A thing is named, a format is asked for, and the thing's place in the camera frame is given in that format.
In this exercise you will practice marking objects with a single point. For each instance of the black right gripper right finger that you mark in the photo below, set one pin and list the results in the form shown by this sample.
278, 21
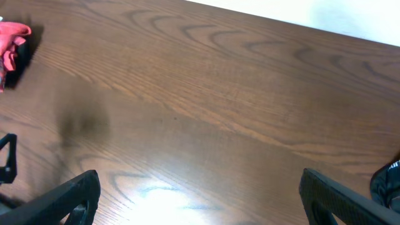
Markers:
325, 200

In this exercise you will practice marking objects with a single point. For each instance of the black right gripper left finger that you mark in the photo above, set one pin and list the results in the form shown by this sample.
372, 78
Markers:
77, 200

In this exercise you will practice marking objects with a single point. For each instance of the dark patterned garment pile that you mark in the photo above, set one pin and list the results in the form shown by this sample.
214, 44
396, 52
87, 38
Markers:
384, 186

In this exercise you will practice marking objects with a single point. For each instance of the red orange t-shirt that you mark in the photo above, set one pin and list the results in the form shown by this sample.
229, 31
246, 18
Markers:
13, 37

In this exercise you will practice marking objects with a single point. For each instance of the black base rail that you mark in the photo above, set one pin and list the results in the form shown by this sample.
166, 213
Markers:
9, 171

